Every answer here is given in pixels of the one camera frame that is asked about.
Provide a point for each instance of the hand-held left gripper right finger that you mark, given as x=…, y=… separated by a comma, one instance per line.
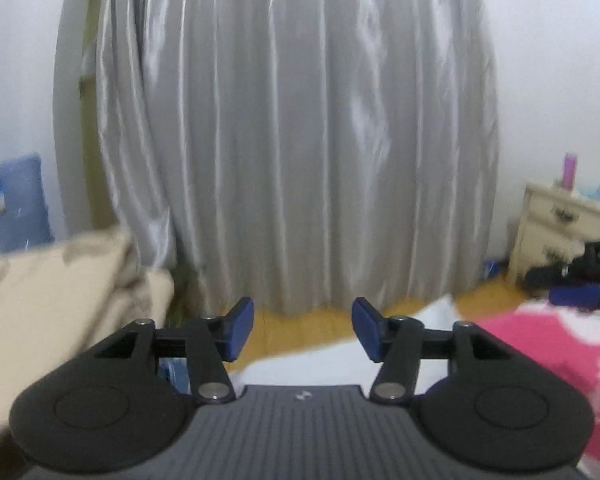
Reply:
x=365, y=330

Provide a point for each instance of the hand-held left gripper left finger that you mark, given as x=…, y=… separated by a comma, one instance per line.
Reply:
x=242, y=327

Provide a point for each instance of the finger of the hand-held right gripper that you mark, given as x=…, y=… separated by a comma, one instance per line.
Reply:
x=577, y=296
x=550, y=276

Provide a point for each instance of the white garment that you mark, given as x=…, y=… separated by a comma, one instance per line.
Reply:
x=305, y=365

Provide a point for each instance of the cream nightstand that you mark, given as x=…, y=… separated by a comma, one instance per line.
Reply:
x=540, y=220

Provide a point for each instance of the small blue object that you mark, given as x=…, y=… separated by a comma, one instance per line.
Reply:
x=491, y=269

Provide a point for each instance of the pink printed blanket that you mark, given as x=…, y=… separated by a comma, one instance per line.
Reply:
x=540, y=345

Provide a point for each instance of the light blue ornament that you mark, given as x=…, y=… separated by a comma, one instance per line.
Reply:
x=597, y=192

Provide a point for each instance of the blue grey cloth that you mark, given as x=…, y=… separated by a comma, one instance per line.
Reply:
x=175, y=377

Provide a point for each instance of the purple bottle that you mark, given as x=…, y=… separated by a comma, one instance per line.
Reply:
x=569, y=172

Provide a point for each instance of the beige printed cloth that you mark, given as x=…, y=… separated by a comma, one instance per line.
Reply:
x=55, y=300

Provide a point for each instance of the grey curtain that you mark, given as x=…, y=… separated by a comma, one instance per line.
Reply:
x=305, y=135

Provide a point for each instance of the blue water jug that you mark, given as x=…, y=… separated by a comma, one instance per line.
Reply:
x=20, y=205

